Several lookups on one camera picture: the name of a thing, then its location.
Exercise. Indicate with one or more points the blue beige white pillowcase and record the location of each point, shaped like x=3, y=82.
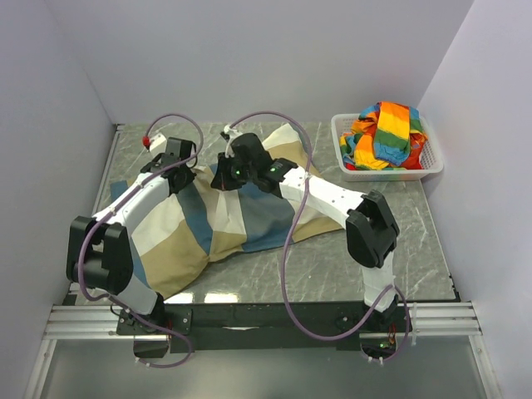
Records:
x=207, y=246

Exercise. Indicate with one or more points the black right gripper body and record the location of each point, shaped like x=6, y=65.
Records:
x=233, y=174

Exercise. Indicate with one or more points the aluminium rail frame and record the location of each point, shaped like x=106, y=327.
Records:
x=98, y=323

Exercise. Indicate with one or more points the rainbow striped cloth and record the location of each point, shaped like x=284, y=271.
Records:
x=385, y=136

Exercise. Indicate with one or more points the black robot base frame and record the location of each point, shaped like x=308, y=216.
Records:
x=231, y=326

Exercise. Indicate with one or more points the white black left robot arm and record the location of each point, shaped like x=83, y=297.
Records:
x=101, y=257

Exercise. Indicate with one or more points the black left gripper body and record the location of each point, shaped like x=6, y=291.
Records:
x=189, y=177

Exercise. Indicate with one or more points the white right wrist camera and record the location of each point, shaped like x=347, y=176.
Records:
x=229, y=134

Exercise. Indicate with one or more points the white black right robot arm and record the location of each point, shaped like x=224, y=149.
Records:
x=279, y=189

